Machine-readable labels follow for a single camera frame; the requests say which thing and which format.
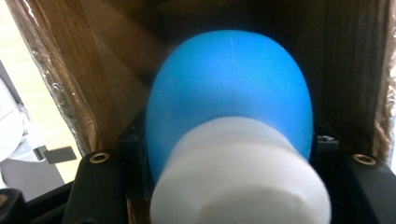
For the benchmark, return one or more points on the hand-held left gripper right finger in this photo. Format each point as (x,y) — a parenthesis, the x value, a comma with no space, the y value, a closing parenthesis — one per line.
(364,193)

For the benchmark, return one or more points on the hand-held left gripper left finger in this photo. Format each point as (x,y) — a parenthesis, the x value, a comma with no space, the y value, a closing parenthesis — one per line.
(99,186)

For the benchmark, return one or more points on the blue cardboard box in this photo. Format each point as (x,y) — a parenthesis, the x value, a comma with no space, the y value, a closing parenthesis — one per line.
(102,68)

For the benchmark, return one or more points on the blue bottle with white cap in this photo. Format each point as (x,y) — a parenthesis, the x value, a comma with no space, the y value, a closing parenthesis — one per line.
(230,102)

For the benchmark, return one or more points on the black tape piece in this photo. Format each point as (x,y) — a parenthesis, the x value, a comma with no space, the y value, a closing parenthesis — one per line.
(59,154)

